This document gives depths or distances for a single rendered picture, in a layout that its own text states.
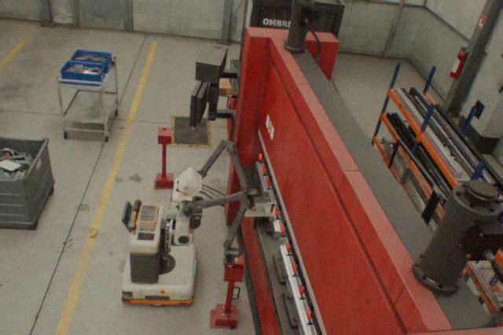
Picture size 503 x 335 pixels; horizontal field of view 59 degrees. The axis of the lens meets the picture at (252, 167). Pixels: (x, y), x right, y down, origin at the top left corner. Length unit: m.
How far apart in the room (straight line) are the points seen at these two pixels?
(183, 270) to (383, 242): 2.71
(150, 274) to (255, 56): 2.20
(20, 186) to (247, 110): 2.40
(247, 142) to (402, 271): 2.95
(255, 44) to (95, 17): 7.11
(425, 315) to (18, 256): 4.17
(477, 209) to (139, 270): 3.12
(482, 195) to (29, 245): 4.47
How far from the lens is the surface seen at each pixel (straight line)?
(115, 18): 10.81
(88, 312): 4.57
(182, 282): 4.36
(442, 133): 5.16
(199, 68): 4.40
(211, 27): 10.65
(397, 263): 2.02
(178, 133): 6.90
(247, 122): 4.51
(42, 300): 4.75
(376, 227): 2.15
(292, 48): 3.89
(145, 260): 4.10
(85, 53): 7.08
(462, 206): 1.74
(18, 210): 5.24
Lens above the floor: 3.63
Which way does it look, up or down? 35 degrees down
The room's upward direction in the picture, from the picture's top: 9 degrees clockwise
